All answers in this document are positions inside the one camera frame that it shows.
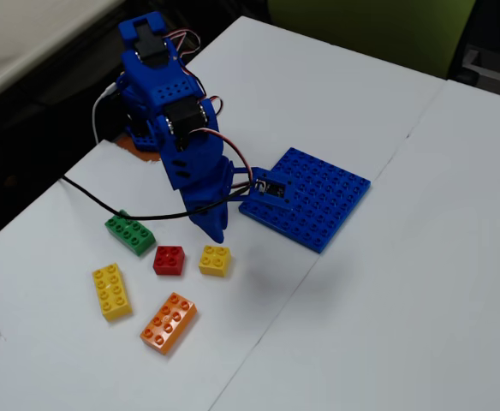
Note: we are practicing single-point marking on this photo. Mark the green 2x4 toy block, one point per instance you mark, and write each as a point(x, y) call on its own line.
point(130, 233)

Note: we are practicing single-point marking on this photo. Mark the yellow 2x2 toy block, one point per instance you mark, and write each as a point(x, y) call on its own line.
point(216, 261)

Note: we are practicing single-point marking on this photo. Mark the green chair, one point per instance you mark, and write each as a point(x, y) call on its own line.
point(374, 34)

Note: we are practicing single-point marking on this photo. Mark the blue 8x8 studded baseplate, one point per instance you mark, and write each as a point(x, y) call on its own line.
point(314, 201)

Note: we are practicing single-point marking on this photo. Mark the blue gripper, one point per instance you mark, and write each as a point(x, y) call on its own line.
point(208, 218)

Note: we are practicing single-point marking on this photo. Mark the blue-mounted wrist camera module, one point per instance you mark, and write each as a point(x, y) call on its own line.
point(269, 190)

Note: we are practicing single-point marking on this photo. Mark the orange 2x4 toy block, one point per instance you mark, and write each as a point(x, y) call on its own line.
point(168, 323)

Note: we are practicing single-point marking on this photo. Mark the white side table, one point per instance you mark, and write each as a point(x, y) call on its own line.
point(23, 38)

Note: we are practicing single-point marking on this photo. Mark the blue 3D-printed robot arm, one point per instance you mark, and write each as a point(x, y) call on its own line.
point(156, 81)

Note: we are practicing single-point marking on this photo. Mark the yellow 2x4 toy block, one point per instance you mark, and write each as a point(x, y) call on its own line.
point(111, 292)

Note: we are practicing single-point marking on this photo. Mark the red 2x2 toy block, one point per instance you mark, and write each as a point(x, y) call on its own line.
point(169, 259)

